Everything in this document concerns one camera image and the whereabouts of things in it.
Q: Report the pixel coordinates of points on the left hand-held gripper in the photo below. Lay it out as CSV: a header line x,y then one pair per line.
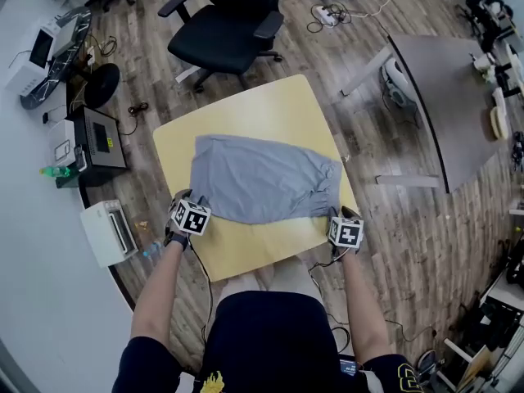
x,y
190,217

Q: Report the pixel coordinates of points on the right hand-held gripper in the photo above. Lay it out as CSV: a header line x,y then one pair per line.
x,y
346,232

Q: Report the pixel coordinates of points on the grey shorts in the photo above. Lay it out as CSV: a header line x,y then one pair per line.
x,y
262,178

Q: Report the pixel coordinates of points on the person's right forearm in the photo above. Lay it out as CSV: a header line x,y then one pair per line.
x,y
364,301

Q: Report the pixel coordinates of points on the person's left forearm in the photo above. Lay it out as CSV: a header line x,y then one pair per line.
x,y
159,293

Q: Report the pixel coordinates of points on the person's left hand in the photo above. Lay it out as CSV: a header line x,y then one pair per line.
x,y
175,228

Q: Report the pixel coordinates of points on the black wristwatch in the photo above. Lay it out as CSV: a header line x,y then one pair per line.
x,y
177,240

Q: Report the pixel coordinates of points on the yellow snack wrapper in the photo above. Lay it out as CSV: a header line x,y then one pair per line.
x,y
142,225

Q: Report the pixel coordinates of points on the clear water bottle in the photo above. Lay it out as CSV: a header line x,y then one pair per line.
x,y
152,249

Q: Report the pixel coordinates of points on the person's beige trousers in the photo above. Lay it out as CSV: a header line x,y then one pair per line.
x,y
294,278

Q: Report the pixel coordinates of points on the white toaster oven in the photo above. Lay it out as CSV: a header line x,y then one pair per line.
x,y
100,231

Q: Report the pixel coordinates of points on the black box appliance with screen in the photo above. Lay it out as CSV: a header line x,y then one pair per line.
x,y
102,141

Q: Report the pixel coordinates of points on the yellow square table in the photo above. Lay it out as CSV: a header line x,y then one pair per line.
x,y
254,109

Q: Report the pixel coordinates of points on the grey remote control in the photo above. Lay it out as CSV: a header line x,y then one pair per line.
x,y
80,160

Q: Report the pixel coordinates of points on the white paper strip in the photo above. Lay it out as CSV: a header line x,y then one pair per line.
x,y
187,74

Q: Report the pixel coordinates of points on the green plastic bottle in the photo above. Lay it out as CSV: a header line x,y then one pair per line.
x,y
55,171

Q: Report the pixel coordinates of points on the white rounded device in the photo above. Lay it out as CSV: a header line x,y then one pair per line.
x,y
399,84

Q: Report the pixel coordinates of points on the white cardboard box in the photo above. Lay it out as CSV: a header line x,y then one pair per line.
x,y
61,145

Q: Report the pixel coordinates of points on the black round table base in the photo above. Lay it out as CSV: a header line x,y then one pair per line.
x,y
102,84

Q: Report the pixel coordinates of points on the person's navy shirt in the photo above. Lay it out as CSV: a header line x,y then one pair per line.
x,y
266,342

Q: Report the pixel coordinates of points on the dark grey desk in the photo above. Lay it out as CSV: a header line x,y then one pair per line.
x,y
450,109

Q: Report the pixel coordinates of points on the blue screen tablet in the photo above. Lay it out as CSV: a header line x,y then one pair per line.
x,y
349,367

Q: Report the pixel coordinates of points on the black power adapter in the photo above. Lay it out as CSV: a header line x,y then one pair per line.
x,y
45,118

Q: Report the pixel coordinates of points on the beige stacked rolls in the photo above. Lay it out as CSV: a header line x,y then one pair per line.
x,y
498,123

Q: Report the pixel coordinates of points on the black marble round table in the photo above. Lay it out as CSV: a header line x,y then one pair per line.
x,y
61,72

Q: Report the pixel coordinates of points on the white power strip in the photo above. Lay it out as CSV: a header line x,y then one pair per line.
x,y
326,14

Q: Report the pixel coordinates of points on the white cup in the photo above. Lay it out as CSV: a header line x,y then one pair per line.
x,y
483,61

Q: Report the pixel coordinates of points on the white microwave oven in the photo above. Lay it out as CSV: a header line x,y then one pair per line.
x,y
24,76

